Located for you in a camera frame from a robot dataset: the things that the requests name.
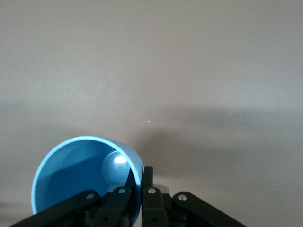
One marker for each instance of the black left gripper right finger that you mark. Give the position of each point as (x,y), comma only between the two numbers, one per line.
(154,208)

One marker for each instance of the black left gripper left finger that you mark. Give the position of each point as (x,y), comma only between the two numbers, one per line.
(113,205)

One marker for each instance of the brown table cover mat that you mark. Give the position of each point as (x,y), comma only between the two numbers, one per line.
(165,59)

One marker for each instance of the light blue plastic cup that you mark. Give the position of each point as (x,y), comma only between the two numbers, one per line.
(71,170)

